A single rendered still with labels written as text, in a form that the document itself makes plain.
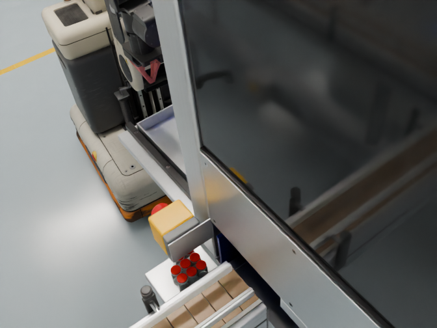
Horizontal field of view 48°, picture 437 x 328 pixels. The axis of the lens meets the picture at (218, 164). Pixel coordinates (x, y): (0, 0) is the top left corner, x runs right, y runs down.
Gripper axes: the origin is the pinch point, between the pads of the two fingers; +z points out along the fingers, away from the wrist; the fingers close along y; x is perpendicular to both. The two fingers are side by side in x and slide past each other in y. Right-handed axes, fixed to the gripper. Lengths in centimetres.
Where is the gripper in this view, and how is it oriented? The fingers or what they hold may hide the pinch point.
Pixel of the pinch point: (151, 79)
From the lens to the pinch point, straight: 121.5
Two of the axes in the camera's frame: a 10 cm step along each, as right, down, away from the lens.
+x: 8.1, -4.9, 3.4
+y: 5.8, 5.5, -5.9
